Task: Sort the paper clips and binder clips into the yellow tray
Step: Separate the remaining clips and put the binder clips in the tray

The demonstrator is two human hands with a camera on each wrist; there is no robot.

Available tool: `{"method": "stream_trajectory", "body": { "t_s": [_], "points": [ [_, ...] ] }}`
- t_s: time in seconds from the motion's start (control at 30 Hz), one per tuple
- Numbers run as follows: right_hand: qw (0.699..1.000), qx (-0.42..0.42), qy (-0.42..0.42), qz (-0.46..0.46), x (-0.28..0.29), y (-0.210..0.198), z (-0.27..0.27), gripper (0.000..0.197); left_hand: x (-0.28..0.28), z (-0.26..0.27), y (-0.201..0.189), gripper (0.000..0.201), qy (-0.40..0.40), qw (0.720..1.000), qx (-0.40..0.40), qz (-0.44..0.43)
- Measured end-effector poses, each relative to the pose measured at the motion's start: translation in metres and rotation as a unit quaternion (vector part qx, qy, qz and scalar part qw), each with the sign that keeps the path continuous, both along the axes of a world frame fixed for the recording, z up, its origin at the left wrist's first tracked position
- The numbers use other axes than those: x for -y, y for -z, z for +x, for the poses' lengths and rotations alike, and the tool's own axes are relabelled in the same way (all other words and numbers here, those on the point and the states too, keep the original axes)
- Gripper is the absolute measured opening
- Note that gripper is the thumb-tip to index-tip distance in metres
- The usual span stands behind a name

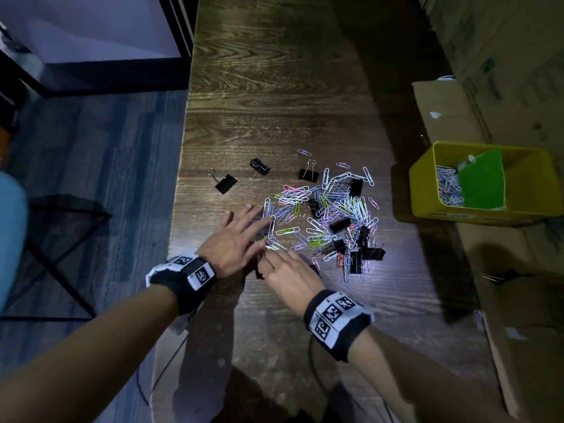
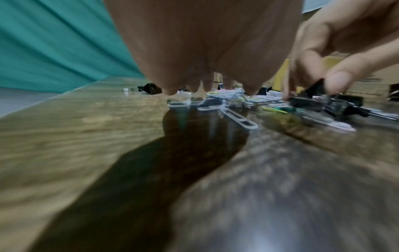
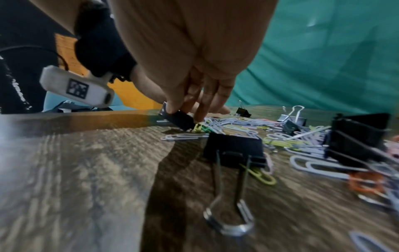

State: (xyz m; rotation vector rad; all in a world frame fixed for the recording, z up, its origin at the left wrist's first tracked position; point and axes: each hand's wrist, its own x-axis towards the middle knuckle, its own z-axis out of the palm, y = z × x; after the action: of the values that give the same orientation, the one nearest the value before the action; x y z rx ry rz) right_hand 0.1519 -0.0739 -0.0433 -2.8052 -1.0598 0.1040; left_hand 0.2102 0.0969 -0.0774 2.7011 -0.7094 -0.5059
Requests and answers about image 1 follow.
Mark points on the person's right hand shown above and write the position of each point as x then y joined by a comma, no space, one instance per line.
293,281

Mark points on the person's left hand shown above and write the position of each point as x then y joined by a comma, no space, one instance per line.
231,248

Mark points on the group of black binder clips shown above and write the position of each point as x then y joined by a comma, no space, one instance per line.
227,184

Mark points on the pile of coloured paper clips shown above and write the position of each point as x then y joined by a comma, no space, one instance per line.
352,211

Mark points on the yellow plastic tray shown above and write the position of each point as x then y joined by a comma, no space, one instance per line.
423,193

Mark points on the heap of paper clips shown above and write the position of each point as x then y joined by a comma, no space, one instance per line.
447,187

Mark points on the person's right forearm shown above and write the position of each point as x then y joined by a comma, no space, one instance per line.
405,383

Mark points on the person's left forearm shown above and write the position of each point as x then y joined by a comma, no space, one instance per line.
88,361

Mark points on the large printed cardboard box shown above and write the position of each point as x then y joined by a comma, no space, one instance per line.
520,61

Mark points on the green divider card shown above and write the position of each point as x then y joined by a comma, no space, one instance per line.
482,180

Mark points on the flat cardboard sheet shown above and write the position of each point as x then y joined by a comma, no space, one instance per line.
445,105

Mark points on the orange yellow bin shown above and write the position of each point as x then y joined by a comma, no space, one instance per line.
3,145

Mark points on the black stand frame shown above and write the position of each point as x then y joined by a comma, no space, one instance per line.
180,21

